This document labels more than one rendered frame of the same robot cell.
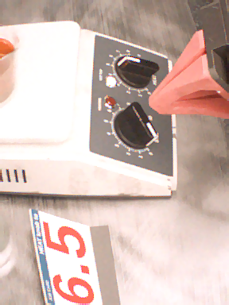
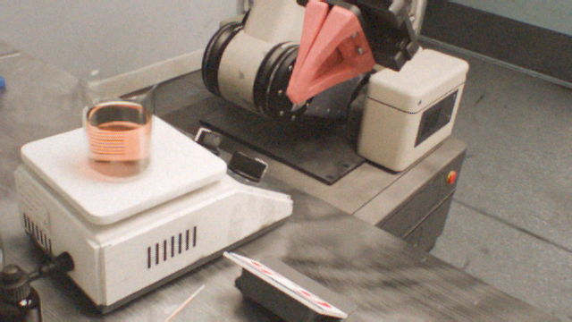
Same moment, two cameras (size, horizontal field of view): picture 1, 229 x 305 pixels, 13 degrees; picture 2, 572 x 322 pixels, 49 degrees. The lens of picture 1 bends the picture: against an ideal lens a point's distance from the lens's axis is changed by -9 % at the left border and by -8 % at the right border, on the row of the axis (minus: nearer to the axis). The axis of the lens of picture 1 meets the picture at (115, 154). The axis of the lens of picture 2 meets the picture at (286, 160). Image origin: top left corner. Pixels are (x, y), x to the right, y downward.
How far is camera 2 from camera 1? 0.52 m
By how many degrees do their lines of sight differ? 44
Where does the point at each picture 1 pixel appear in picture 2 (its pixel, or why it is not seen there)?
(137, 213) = (277, 240)
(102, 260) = (294, 276)
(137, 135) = (253, 172)
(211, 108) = (336, 73)
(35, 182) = (202, 241)
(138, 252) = (307, 260)
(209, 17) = not seen: outside the picture
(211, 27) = not seen: outside the picture
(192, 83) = (335, 35)
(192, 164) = not seen: hidden behind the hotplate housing
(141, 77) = (214, 148)
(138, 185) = (273, 208)
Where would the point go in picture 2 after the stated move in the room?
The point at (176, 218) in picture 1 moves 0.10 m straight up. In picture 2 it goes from (306, 230) to (320, 135)
